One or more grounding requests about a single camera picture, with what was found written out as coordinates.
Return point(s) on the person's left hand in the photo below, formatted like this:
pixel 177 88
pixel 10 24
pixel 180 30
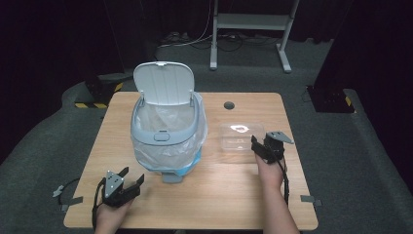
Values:
pixel 112 216

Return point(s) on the clear plastic container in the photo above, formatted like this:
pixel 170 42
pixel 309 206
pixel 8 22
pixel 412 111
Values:
pixel 237 139

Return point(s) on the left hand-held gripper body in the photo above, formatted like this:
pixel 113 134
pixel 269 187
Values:
pixel 113 191

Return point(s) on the person's right hand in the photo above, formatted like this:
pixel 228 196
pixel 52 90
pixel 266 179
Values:
pixel 269 174

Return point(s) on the clear plastic trash bag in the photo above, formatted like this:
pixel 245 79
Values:
pixel 172 156

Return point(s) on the grey tape piece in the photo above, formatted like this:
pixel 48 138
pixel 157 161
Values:
pixel 310 199
pixel 58 191
pixel 73 201

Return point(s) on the black stand base striped tape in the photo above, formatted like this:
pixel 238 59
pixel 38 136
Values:
pixel 329 99
pixel 97 92

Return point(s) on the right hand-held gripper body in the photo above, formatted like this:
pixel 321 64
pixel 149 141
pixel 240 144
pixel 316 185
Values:
pixel 276 144

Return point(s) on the white metal stand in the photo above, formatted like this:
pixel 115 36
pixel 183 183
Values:
pixel 253 21

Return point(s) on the dark curtain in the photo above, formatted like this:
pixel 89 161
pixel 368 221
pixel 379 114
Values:
pixel 48 39
pixel 373 42

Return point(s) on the grey pedal trash bin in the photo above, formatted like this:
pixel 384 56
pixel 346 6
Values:
pixel 162 81

